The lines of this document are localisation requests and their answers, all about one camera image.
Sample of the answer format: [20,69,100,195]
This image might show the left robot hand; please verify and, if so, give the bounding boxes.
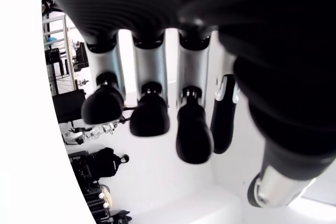
[31,0,336,208]

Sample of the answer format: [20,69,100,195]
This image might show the metal shelving rack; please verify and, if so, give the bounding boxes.
[41,14,77,96]

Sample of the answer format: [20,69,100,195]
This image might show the black hard case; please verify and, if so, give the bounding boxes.
[52,89,87,124]

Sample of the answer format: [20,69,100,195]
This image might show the white robot parts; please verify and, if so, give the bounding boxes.
[62,118,129,146]

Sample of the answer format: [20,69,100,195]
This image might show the black backpack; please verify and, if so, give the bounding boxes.
[88,147,130,182]

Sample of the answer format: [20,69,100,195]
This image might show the beige straw hat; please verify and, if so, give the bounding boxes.
[98,184,114,207]

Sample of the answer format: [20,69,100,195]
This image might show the black luggage stack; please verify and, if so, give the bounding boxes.
[68,151,106,224]

